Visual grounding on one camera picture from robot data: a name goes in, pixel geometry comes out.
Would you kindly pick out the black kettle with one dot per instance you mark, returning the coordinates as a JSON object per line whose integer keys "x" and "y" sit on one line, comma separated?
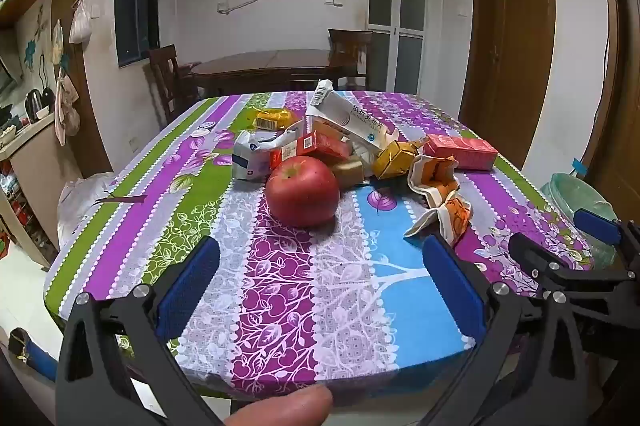
{"x": 36, "y": 104}

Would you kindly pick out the red apple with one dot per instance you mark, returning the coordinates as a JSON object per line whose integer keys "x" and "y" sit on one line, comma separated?
{"x": 301, "y": 191}

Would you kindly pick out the striped floral tablecloth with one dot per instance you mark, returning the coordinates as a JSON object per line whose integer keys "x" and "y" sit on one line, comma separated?
{"x": 300, "y": 286}

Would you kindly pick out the kitchen counter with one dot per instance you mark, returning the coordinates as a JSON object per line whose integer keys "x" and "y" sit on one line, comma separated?
{"x": 25, "y": 166}

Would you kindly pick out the hanging pink cloth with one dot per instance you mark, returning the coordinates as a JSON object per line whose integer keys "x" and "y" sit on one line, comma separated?
{"x": 67, "y": 106}

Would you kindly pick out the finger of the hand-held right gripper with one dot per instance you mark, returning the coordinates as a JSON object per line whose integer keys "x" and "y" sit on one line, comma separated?
{"x": 537, "y": 256}
{"x": 597, "y": 226}

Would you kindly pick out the crumpled yellow carton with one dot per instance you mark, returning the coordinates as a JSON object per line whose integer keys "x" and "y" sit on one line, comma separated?
{"x": 395, "y": 156}

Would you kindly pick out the frosted glass door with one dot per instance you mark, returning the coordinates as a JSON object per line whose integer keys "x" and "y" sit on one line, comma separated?
{"x": 397, "y": 6}

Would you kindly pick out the dark wooden dining table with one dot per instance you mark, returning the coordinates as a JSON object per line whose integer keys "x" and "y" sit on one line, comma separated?
{"x": 270, "y": 64}

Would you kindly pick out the orange and white wrapper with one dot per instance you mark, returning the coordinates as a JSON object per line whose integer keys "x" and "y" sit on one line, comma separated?
{"x": 435, "y": 178}

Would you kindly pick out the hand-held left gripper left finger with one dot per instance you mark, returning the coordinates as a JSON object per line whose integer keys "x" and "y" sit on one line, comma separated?
{"x": 192, "y": 286}

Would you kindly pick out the tan sponge block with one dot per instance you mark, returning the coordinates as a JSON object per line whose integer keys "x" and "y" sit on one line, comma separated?
{"x": 347, "y": 170}

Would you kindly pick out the blue and black bag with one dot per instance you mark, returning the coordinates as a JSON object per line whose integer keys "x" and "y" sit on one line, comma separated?
{"x": 37, "y": 358}

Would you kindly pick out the brown wooden door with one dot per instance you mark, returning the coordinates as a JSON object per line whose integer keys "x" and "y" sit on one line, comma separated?
{"x": 510, "y": 46}

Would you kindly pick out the white light switch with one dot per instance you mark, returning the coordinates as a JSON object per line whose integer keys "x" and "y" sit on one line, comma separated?
{"x": 333, "y": 0}

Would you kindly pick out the red rectangular box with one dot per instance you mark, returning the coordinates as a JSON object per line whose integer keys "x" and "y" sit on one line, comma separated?
{"x": 460, "y": 152}

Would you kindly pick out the dark wooden chair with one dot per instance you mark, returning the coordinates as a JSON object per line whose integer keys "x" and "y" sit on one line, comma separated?
{"x": 350, "y": 51}
{"x": 167, "y": 76}

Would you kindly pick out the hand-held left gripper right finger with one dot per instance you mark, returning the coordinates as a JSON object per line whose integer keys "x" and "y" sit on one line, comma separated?
{"x": 452, "y": 286}

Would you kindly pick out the yellow plastic wrapper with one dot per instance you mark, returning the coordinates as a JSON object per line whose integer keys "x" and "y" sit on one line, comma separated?
{"x": 272, "y": 119}

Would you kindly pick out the green plastic basin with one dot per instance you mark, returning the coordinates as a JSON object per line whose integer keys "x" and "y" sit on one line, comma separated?
{"x": 575, "y": 201}

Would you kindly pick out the teal flower wall sticker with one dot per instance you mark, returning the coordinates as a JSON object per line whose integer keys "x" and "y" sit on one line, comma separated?
{"x": 32, "y": 49}

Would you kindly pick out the small red carton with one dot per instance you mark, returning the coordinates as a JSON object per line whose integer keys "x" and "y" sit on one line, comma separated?
{"x": 320, "y": 146}

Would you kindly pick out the hanging white plastic bag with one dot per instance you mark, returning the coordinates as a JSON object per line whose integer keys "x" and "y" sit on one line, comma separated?
{"x": 81, "y": 24}

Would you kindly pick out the white wall socket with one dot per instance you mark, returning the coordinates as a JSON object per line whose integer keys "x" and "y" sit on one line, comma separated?
{"x": 133, "y": 142}

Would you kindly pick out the white and blue packet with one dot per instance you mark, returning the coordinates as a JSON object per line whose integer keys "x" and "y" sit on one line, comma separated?
{"x": 250, "y": 159}

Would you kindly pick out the torn white medicine box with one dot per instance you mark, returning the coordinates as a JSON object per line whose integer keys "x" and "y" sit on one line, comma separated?
{"x": 350, "y": 116}

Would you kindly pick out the blue tape piece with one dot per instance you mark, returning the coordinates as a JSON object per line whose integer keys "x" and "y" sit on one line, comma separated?
{"x": 577, "y": 166}

